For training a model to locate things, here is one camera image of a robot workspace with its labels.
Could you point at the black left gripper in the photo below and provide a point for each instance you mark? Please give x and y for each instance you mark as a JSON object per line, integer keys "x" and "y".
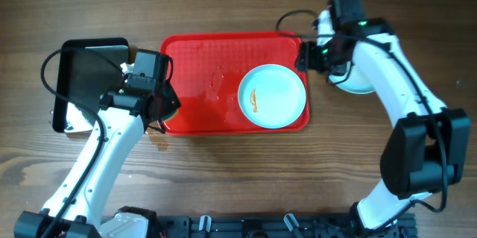
{"x": 168, "y": 101}

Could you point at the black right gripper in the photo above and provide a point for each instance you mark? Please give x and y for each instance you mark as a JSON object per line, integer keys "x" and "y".
{"x": 303, "y": 57}

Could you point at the green orange sponge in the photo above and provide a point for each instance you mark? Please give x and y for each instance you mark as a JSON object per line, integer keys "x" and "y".
{"x": 170, "y": 116}

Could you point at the white plate back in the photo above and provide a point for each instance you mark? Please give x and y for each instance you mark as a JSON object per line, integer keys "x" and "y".
{"x": 351, "y": 79}

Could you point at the white plate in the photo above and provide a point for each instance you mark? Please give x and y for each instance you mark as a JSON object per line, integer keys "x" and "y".
{"x": 272, "y": 96}
{"x": 351, "y": 79}

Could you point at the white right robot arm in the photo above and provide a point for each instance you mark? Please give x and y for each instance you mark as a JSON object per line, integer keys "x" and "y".
{"x": 426, "y": 150}

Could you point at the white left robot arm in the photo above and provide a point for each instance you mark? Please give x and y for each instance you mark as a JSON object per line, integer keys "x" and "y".
{"x": 126, "y": 110}

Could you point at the black water tray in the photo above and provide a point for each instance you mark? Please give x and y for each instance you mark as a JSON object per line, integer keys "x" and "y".
{"x": 85, "y": 73}

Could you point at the red serving tray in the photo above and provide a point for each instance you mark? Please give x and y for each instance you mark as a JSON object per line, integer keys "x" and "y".
{"x": 207, "y": 71}

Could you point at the white plate front right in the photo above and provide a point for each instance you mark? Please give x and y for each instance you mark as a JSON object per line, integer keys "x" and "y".
{"x": 272, "y": 96}

